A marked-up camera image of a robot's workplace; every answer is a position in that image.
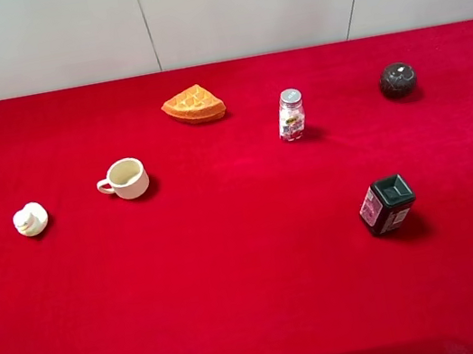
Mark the small white duck toy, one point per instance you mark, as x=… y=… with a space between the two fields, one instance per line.
x=31 y=220

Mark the small clear candy bottle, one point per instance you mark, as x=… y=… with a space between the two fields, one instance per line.
x=291 y=115

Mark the orange waffle slice toy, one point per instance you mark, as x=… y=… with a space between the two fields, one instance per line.
x=195 y=105

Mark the cream ceramic mug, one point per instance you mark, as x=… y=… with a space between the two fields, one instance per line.
x=126 y=178

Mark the red tablecloth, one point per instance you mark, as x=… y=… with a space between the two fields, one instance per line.
x=245 y=243

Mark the black square jar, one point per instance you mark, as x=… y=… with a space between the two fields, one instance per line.
x=386 y=204

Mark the dark marbled ball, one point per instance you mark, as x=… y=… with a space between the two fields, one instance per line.
x=398 y=80

